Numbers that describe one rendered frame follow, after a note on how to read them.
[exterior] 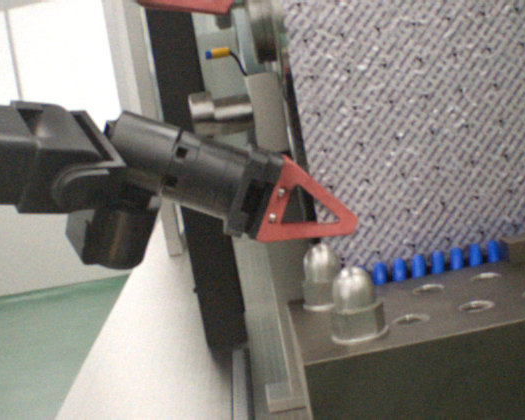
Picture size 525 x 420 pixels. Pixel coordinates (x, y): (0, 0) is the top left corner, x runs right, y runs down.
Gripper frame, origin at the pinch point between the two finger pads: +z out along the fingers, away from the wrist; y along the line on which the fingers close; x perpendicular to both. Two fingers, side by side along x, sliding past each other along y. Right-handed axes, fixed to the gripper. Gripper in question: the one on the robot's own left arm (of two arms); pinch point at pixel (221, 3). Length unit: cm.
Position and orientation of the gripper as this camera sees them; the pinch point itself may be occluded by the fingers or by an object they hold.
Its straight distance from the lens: 76.8
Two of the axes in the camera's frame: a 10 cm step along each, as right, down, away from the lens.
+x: 4.9, -8.7, -0.9
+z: 8.7, 4.9, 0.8
